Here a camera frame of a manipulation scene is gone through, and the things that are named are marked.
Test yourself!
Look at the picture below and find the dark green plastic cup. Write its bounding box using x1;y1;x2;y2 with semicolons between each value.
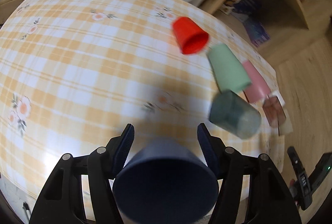
209;90;262;140

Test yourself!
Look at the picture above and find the purple box on lower shelf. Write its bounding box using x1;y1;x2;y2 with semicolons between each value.
243;17;270;48

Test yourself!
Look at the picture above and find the light green plastic cup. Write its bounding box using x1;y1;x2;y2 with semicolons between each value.
206;43;251;93

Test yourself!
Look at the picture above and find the rose gold and white cup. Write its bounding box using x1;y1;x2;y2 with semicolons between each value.
262;93;286;128

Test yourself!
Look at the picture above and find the beige plastic cup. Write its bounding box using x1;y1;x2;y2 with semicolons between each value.
278;117;293;136

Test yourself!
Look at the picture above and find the illustrated box on lower shelf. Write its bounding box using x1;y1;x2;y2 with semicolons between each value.
220;0;259;23

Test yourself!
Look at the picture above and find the yellow plaid floral tablecloth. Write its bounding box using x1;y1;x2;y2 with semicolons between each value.
1;0;285;223

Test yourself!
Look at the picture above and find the pink plastic cup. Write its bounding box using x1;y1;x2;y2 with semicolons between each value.
242;60;271;103

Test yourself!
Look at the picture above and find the blue plastic cup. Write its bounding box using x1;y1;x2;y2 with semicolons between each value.
112;139;219;223

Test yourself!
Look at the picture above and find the red plastic cup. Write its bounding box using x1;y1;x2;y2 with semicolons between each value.
172;17;209;54

